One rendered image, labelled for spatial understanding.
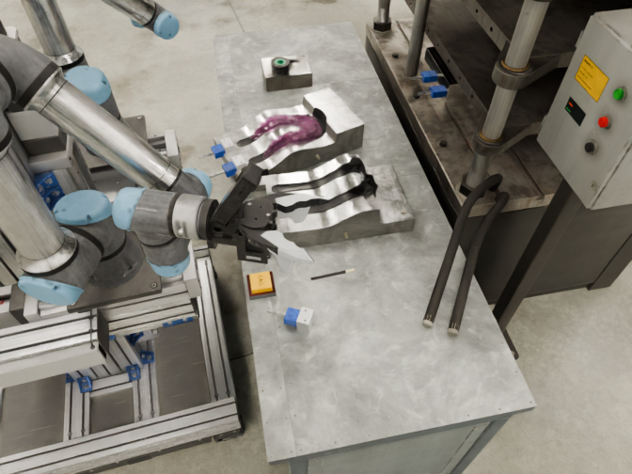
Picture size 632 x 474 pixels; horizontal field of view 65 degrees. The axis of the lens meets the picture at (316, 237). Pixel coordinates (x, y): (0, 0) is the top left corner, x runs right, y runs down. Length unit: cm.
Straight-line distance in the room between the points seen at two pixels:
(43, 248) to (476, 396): 107
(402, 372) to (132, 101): 287
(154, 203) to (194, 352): 133
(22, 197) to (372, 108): 149
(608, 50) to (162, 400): 181
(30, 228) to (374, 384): 89
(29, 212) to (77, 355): 47
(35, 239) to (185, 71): 301
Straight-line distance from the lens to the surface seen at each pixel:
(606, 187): 148
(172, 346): 216
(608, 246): 249
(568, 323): 265
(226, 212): 81
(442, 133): 210
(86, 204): 121
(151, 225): 86
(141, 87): 387
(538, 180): 201
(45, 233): 106
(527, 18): 149
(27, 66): 96
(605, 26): 146
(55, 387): 225
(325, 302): 149
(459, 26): 226
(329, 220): 156
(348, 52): 250
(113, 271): 130
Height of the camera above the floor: 207
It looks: 51 degrees down
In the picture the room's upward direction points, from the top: straight up
